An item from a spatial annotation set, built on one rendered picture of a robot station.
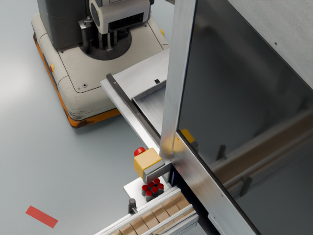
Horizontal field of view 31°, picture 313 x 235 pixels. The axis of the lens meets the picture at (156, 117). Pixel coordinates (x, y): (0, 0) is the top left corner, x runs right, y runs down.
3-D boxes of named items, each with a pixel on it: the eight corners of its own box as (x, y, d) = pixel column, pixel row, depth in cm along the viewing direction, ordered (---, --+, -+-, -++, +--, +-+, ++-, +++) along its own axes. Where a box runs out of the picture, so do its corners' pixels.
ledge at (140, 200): (179, 202, 184) (179, 200, 182) (146, 222, 179) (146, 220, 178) (155, 169, 189) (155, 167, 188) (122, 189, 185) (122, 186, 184)
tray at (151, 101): (247, 139, 195) (249, 134, 192) (186, 175, 187) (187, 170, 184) (190, 71, 209) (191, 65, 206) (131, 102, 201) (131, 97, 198)
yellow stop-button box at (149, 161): (164, 174, 178) (166, 163, 172) (145, 185, 176) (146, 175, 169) (151, 155, 181) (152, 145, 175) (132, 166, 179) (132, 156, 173)
